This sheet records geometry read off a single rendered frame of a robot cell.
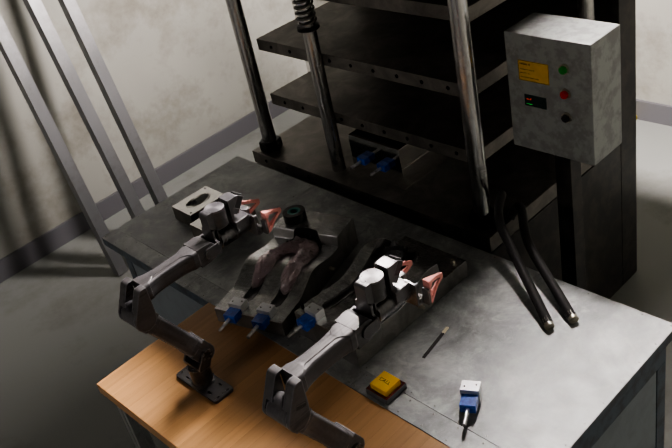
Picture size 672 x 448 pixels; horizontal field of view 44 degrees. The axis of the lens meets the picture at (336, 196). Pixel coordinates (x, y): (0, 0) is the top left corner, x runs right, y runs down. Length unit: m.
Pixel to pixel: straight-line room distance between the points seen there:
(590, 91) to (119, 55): 3.17
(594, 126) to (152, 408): 1.54
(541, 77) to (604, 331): 0.77
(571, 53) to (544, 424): 1.04
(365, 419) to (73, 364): 2.16
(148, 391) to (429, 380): 0.84
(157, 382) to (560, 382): 1.17
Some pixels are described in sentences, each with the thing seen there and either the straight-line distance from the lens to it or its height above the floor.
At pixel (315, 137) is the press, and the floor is 0.78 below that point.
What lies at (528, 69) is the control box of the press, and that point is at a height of 1.36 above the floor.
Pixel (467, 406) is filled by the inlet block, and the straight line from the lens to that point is 2.25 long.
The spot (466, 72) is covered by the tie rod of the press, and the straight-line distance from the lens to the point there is 2.65.
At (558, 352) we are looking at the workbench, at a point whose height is 0.80.
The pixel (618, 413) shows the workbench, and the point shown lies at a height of 0.68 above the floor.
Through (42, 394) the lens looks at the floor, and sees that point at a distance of 4.13.
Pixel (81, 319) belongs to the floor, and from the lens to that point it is 4.47.
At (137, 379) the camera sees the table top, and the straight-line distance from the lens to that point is 2.68.
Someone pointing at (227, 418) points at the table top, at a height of 0.80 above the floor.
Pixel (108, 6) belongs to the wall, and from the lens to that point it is 5.01.
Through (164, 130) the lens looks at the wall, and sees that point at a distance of 5.33.
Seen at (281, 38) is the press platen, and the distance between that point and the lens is 3.45.
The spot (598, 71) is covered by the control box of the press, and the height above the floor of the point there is 1.37.
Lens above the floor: 2.47
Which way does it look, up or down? 31 degrees down
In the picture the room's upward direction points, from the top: 13 degrees counter-clockwise
